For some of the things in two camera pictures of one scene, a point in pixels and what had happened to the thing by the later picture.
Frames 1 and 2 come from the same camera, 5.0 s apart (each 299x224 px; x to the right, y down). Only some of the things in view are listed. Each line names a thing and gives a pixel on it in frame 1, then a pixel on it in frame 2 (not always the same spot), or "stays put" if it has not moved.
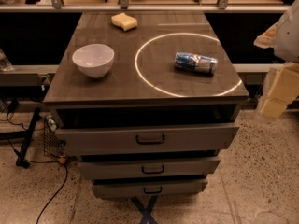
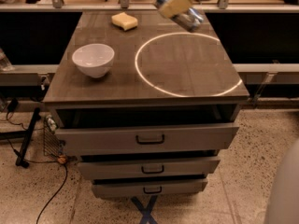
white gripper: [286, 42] → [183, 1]
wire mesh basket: [52, 145] stays put
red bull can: [197, 63] → [188, 21]
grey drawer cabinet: [149, 109] stays put
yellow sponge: [124, 21] stays put
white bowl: [95, 59] stays put
